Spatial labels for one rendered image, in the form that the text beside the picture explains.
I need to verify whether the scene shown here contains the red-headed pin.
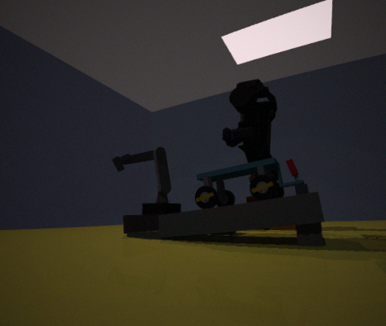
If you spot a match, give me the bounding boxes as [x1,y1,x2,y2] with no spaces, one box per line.
[286,159,300,180]

